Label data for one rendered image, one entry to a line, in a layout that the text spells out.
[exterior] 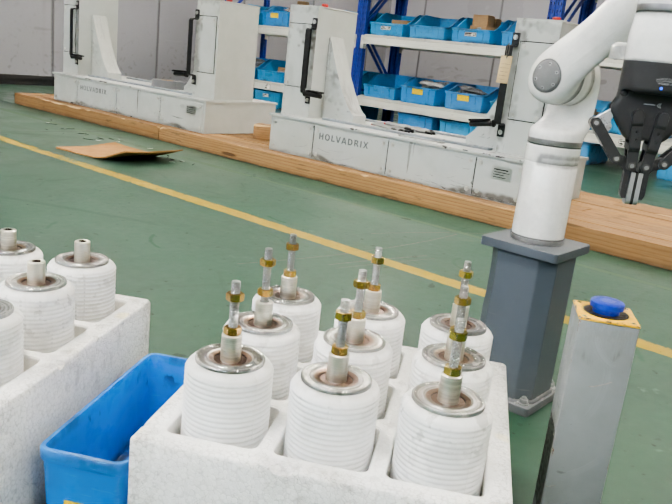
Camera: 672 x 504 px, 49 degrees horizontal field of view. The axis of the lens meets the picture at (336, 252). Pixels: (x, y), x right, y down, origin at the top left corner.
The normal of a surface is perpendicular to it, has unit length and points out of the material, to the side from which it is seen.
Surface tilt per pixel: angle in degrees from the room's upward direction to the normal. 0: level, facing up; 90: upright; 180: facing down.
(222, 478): 90
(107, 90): 90
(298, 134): 90
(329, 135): 90
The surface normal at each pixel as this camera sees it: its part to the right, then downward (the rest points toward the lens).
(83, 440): 0.98, 0.11
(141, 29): 0.76, 0.25
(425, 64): -0.65, 0.13
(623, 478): 0.11, -0.96
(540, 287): 0.07, 0.26
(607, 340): -0.20, 0.23
